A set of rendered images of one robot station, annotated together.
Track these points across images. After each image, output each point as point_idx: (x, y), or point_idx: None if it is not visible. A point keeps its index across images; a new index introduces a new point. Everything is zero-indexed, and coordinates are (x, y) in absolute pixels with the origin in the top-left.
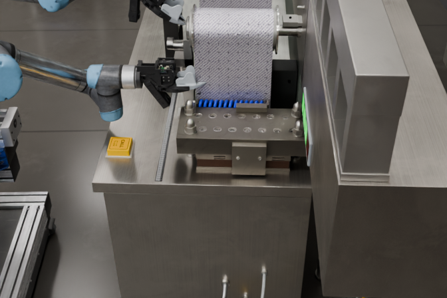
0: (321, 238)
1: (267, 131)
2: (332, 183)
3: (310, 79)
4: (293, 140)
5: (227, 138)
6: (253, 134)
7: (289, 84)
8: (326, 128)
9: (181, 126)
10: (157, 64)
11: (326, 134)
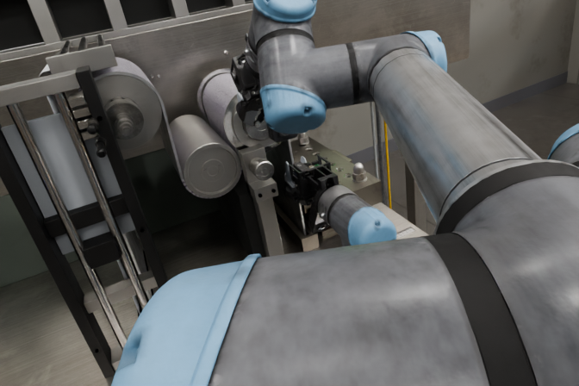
0: (448, 45)
1: (315, 152)
2: None
3: (327, 46)
4: (315, 140)
5: (347, 160)
6: (327, 154)
7: None
8: None
9: (358, 185)
10: (315, 166)
11: None
